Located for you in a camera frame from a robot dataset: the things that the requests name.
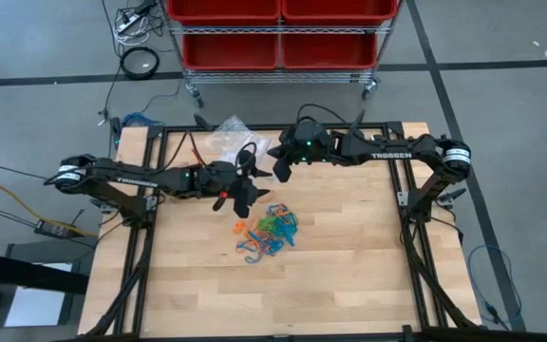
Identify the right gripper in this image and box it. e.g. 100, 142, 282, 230
266, 119, 334, 184

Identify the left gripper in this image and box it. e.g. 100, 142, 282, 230
192, 160, 274, 219

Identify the red plastic storage bin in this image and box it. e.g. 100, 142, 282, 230
280, 31, 379, 71
180, 31, 280, 71
165, 0, 283, 26
281, 0, 399, 26

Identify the black clamp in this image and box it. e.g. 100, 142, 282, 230
437, 187, 468, 211
89, 198, 113, 214

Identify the black power adapter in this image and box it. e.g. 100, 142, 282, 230
33, 218, 85, 239

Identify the white power strip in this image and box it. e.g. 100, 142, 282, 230
115, 12, 142, 34

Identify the grey metal stand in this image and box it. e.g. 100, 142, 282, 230
0, 240, 95, 342

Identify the black beam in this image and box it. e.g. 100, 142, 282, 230
0, 248, 90, 296

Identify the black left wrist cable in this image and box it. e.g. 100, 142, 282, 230
236, 141, 259, 168

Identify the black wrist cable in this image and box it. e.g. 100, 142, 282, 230
293, 103, 350, 129
236, 141, 259, 168

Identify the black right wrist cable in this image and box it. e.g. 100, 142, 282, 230
293, 103, 350, 129

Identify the black triangular frame brace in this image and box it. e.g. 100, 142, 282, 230
350, 108, 368, 130
193, 112, 216, 132

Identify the chrome wire shelving rack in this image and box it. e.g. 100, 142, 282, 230
158, 0, 404, 109

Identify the blue coiled cable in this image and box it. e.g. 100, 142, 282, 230
121, 111, 164, 129

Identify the black floor cable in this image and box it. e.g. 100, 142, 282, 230
0, 162, 64, 184
97, 0, 123, 127
0, 201, 37, 229

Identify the black coiled cable ring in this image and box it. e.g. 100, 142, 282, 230
119, 46, 161, 81

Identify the white cable bundle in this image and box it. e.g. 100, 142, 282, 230
113, 9, 154, 48

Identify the blue floor cable loop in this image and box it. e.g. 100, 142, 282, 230
465, 243, 525, 332

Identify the yellow floor cable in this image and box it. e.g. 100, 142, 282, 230
0, 177, 100, 238

